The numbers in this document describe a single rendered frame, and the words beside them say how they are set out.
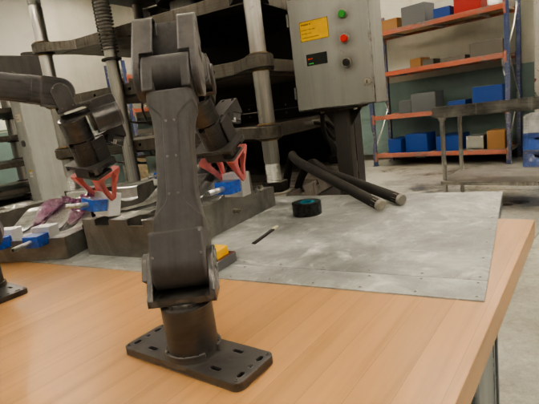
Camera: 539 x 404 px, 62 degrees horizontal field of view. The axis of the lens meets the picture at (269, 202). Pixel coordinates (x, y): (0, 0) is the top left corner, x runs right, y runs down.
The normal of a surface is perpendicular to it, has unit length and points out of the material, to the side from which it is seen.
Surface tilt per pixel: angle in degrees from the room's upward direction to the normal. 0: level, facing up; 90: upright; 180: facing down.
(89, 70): 90
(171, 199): 63
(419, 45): 90
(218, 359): 0
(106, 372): 0
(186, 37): 56
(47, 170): 90
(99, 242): 90
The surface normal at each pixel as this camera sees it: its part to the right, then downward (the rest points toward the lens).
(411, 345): -0.13, -0.97
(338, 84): -0.47, 0.23
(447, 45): -0.65, 0.23
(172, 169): -0.04, -0.27
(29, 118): 0.75, 0.04
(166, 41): 0.00, 0.05
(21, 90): 0.29, 0.17
